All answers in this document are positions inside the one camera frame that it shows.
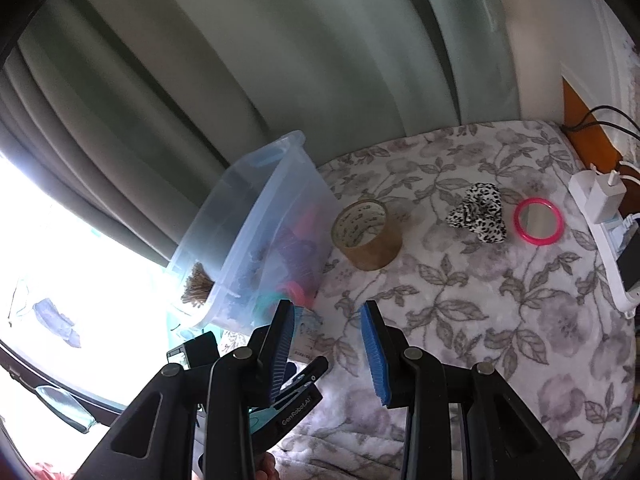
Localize teal hair ties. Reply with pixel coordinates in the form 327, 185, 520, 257
252, 292, 284, 324

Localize black charger plug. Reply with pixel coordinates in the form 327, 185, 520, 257
617, 255, 640, 294

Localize pink round mirror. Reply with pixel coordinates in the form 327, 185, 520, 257
514, 198, 564, 246

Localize floral blanket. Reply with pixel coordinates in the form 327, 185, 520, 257
215, 120, 637, 480

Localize mint green curtain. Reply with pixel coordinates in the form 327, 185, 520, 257
200, 0, 526, 171

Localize clear plastic storage bin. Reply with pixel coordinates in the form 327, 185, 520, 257
165, 131, 344, 336

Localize bag of cotton swabs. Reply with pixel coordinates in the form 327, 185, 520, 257
180, 261, 212, 309

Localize person's left hand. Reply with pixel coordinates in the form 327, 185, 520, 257
255, 452, 279, 480

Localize leopard print scrunchie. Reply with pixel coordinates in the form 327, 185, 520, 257
446, 182, 508, 245

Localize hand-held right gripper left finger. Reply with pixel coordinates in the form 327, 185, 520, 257
82, 300, 297, 480

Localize white charger plug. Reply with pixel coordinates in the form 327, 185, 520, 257
587, 162, 629, 226

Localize red hair tie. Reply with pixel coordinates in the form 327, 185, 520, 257
280, 281, 307, 307

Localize brown packing tape roll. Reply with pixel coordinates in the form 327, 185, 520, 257
331, 199, 404, 271

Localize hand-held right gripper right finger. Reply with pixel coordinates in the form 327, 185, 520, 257
361, 301, 581, 480

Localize black cable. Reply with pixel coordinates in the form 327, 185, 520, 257
560, 105, 640, 142

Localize grey curtain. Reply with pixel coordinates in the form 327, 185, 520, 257
0, 0, 321, 272

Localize white power strip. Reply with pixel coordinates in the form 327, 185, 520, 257
568, 170, 640, 317

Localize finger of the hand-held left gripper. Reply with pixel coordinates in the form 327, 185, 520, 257
286, 356, 331, 392

